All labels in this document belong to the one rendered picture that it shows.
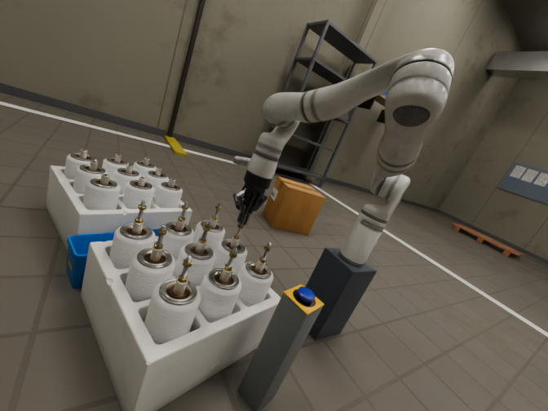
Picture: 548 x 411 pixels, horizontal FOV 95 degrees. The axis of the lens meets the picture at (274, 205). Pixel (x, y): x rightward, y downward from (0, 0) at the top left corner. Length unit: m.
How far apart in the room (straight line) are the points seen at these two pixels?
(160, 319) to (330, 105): 0.54
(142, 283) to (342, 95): 0.58
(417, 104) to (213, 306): 0.56
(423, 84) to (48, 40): 3.17
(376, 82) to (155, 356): 0.65
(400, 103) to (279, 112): 0.28
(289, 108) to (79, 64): 2.86
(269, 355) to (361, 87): 0.60
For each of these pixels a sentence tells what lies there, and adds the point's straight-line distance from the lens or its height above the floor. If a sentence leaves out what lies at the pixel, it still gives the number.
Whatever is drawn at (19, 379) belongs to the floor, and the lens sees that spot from 0.79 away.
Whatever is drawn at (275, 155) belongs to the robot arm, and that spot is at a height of 0.56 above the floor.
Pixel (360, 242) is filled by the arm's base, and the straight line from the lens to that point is 0.88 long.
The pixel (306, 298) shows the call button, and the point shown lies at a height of 0.33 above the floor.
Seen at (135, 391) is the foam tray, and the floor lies 0.10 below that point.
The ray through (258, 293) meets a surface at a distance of 0.71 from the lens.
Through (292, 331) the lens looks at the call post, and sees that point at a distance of 0.59.
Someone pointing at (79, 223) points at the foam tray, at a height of 0.15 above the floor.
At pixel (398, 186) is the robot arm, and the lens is 0.84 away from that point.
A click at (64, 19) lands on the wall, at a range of 3.33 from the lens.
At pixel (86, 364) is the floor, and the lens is 0.79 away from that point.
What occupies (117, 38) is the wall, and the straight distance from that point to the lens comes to 3.31.
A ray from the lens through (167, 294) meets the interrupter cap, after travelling 0.57.
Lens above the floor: 0.63
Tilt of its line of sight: 17 degrees down
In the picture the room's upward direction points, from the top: 22 degrees clockwise
